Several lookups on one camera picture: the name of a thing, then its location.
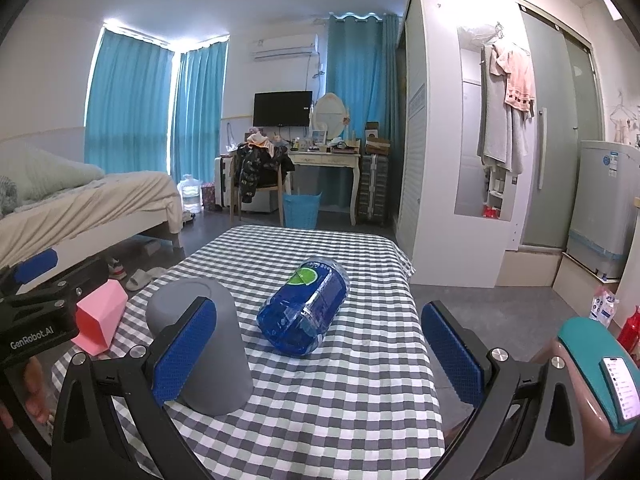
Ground white bed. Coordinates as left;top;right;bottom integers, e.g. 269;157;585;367
0;127;183;271

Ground red bottle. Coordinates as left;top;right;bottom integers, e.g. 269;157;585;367
617;304;640;362

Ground checkered tablecloth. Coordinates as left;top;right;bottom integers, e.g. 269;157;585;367
50;225;446;480

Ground cardboard box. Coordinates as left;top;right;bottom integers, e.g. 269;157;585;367
364;122;392;156

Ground blue plastic bottle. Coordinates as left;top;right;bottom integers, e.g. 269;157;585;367
256;257;350;357

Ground silver suitcase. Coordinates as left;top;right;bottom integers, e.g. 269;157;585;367
357;153;390;226

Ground smartphone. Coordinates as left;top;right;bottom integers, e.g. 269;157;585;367
601;355;640;424

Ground grey towel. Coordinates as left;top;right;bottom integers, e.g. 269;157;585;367
476;42;527;174

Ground person's left hand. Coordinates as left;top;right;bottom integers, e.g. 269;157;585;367
0;357;55;431

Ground pale green quilt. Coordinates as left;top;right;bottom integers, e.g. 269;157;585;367
0;147;107;211

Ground pink cup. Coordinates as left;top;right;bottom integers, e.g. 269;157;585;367
71;280;129;357

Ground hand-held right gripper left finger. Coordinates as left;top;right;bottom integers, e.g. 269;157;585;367
50;296;221;480

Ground tall teal curtain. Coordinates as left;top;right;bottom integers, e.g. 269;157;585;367
320;13;402;213

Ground frosted glass door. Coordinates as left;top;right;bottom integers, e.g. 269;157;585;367
514;0;604;252

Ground white wardrobe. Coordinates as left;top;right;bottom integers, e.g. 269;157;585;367
394;0;527;289

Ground wooden chair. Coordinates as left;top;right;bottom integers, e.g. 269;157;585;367
229;152;295;227

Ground plastic package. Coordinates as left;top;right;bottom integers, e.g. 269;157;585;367
589;284;620;322

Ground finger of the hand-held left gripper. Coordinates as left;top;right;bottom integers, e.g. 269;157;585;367
0;249;60;306
10;258;109;317

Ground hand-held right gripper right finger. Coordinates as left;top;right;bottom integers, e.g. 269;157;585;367
421;300;601;480

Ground white air conditioner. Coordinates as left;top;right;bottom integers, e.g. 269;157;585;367
248;33;320;64

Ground wide teal curtain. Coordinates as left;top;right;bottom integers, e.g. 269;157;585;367
84;26;174;175

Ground blue waste basket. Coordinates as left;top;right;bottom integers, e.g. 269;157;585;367
282;192;323;230

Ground beige slippers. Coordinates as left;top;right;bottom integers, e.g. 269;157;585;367
124;266;169;292

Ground oval white vanity mirror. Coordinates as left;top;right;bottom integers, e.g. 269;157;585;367
310;92;351;142

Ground white suitcase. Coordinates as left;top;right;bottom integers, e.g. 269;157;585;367
213;155;234;209

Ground pink towel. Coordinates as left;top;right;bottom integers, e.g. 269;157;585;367
488;39;537;114

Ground narrow teal curtain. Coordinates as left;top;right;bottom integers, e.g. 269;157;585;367
172;41;230;193

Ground black television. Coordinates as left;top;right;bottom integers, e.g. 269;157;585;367
252;90;314;128

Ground white dressing table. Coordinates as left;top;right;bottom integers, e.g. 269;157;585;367
287;149;362;227

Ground grey cup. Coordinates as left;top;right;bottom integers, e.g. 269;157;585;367
145;277;252;416

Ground clear water jug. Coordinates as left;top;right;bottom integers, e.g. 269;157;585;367
178;173;204;214

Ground white washing machine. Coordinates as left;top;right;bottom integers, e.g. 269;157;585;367
565;139;640;282

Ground dark jacket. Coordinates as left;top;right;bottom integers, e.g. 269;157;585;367
233;141;296;205

